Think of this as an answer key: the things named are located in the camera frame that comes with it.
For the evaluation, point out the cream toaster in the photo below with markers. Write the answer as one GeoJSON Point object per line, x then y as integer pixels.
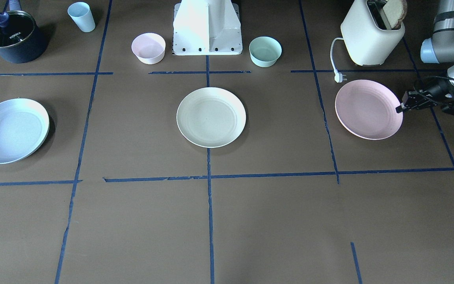
{"type": "Point", "coordinates": [366, 33]}

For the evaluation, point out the cream plate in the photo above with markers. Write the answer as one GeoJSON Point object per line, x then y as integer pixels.
{"type": "Point", "coordinates": [211, 117]}

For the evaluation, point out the green bowl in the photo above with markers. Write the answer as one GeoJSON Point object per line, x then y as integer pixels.
{"type": "Point", "coordinates": [265, 51]}

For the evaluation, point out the pink plate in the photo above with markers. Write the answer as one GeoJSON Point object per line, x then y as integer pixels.
{"type": "Point", "coordinates": [367, 109]}

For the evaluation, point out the bread slice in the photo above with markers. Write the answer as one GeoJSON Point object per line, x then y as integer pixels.
{"type": "Point", "coordinates": [395, 11]}

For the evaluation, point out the light blue cup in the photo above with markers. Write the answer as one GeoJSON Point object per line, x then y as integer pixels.
{"type": "Point", "coordinates": [81, 14]}

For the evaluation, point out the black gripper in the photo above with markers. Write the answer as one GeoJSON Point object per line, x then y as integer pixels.
{"type": "Point", "coordinates": [434, 89]}

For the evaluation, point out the pink bowl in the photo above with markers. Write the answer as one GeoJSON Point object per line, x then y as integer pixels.
{"type": "Point", "coordinates": [149, 48]}

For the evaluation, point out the dark blue pot with lid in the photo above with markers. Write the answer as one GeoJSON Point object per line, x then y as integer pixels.
{"type": "Point", "coordinates": [21, 40]}

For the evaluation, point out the blue plate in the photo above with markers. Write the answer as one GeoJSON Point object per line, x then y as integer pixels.
{"type": "Point", "coordinates": [24, 127]}

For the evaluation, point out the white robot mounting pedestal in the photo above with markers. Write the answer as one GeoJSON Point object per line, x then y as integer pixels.
{"type": "Point", "coordinates": [207, 27]}

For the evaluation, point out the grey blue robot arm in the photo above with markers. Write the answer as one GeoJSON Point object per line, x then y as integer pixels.
{"type": "Point", "coordinates": [439, 48]}

